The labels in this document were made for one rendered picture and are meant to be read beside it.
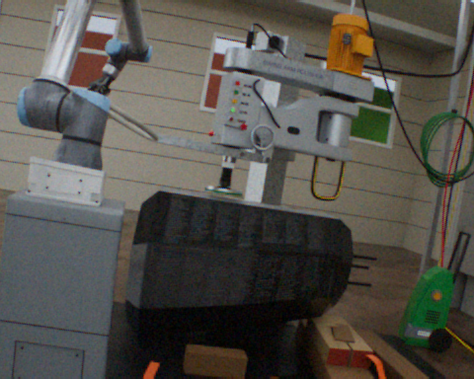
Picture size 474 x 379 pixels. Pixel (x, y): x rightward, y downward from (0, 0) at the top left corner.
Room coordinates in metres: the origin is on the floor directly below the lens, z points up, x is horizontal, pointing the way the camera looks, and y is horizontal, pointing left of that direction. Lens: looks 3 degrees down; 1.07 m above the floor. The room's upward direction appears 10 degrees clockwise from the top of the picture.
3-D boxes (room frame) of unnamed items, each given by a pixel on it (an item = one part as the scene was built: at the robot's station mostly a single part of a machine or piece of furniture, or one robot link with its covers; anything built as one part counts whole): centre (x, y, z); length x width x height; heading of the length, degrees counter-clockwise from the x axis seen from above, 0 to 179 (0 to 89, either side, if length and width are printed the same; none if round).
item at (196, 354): (2.42, -0.04, 0.07); 0.30 x 0.12 x 0.12; 99
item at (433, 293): (3.48, -1.55, 0.43); 0.35 x 0.35 x 0.87; 82
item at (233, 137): (3.00, 0.00, 1.36); 0.36 x 0.22 x 0.45; 110
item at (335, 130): (3.20, -0.55, 1.38); 0.19 x 0.19 x 0.20
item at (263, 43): (3.74, -0.05, 2.00); 0.20 x 0.18 x 0.15; 7
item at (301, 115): (3.10, -0.30, 1.34); 0.74 x 0.23 x 0.49; 110
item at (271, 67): (3.10, -0.26, 1.65); 0.96 x 0.25 x 0.17; 110
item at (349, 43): (3.19, -0.55, 1.94); 0.31 x 0.28 x 0.40; 20
